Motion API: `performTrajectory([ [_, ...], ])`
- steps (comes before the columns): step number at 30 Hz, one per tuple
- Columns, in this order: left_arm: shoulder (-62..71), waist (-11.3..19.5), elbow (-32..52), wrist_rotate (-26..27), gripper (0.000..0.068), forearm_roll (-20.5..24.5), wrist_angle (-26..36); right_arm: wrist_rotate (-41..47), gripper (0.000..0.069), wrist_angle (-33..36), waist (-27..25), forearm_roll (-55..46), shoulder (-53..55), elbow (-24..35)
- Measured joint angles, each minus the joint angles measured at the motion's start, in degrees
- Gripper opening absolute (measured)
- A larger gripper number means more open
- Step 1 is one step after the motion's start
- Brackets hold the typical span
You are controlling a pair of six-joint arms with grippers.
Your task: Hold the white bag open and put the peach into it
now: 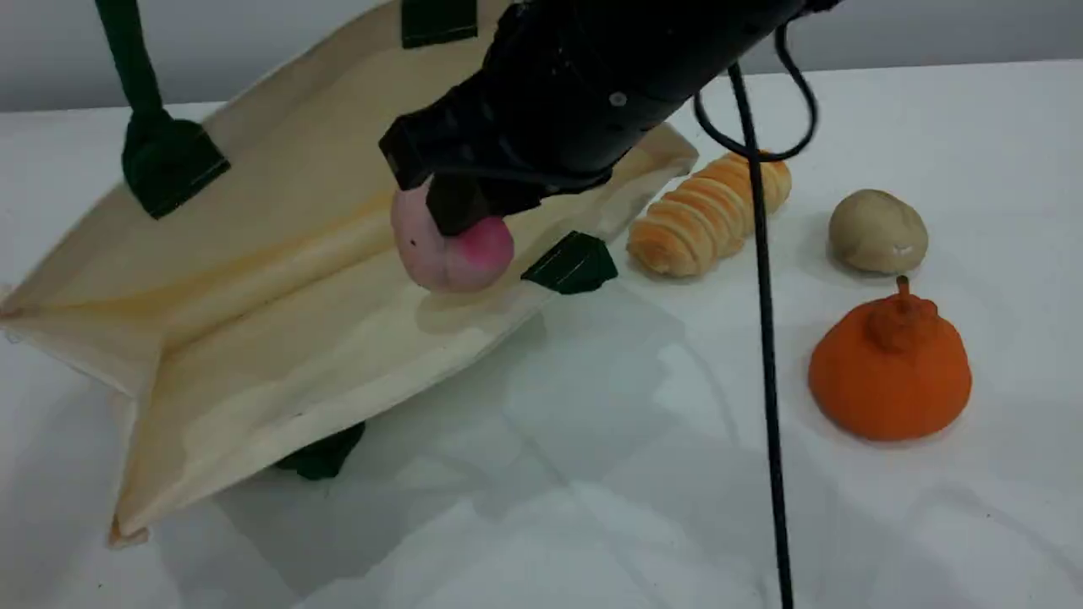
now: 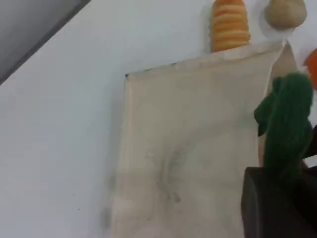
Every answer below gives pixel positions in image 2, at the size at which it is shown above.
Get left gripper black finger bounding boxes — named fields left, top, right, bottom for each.
left=302, top=123, right=317, bottom=238
left=241, top=166, right=304, bottom=238

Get striped golden bread roll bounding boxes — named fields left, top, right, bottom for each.
left=209, top=0, right=251, bottom=53

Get beige potato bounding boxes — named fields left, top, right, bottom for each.
left=264, top=0, right=308, bottom=28

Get orange fruit with stem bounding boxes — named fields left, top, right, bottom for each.
left=303, top=48, right=317, bottom=90

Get white canvas handbag green handles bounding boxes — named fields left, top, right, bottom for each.
left=108, top=41, right=317, bottom=238

